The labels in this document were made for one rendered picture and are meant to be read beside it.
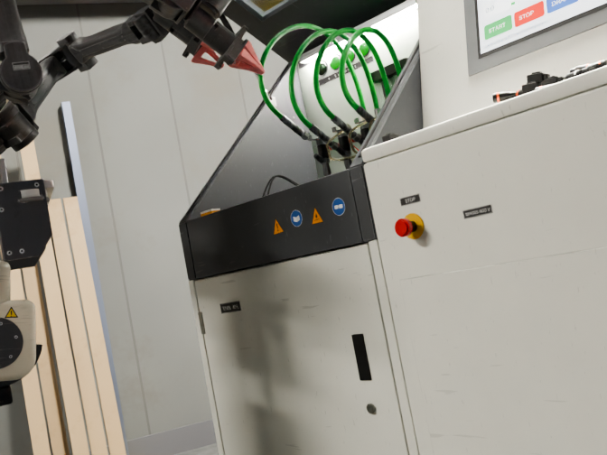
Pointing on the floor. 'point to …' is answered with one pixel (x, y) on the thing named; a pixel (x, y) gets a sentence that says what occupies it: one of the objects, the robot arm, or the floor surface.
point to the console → (500, 255)
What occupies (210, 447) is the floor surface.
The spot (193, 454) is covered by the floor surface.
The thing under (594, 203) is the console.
